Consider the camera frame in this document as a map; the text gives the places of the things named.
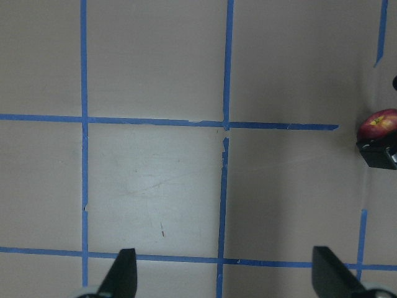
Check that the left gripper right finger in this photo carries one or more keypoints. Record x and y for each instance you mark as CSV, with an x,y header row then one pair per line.
x,y
331,278

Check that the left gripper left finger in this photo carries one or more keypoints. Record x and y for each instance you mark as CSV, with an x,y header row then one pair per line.
x,y
121,279

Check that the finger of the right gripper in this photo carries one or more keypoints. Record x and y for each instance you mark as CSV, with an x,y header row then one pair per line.
x,y
379,153

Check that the light red striped apple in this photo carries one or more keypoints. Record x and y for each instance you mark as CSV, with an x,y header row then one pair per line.
x,y
377,126

